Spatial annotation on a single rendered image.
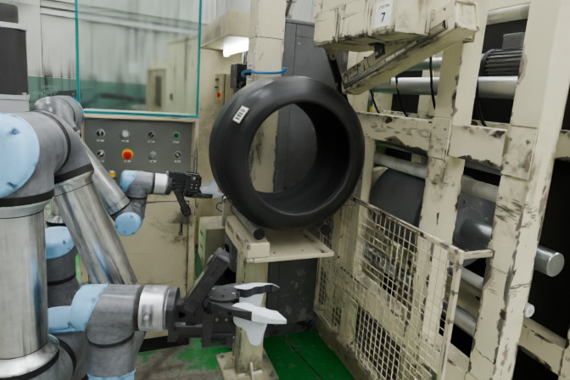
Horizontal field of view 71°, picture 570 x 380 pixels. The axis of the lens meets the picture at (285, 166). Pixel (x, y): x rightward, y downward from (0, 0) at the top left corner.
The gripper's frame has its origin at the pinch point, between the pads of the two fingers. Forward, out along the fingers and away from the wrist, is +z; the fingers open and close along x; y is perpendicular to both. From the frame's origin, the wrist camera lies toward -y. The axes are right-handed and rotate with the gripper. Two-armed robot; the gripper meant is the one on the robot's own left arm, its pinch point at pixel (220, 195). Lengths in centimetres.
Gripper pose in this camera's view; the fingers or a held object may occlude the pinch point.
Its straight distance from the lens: 153.9
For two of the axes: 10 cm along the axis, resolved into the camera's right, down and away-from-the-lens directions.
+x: -3.6, -1.9, 9.1
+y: 1.9, -9.7, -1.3
